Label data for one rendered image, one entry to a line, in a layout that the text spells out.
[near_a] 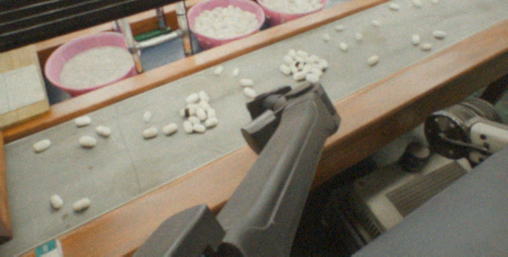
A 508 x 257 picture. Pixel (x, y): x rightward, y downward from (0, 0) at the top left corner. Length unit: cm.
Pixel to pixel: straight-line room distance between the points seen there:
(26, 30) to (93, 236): 38
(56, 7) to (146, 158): 36
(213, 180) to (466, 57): 83
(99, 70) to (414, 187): 102
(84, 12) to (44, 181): 40
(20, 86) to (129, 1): 50
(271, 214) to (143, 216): 47
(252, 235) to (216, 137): 59
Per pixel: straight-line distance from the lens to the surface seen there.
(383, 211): 106
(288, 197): 28
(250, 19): 118
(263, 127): 52
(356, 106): 87
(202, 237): 20
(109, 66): 109
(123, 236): 69
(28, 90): 103
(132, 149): 82
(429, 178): 117
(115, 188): 78
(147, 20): 121
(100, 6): 66
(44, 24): 66
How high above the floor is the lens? 137
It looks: 48 degrees down
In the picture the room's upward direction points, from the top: straight up
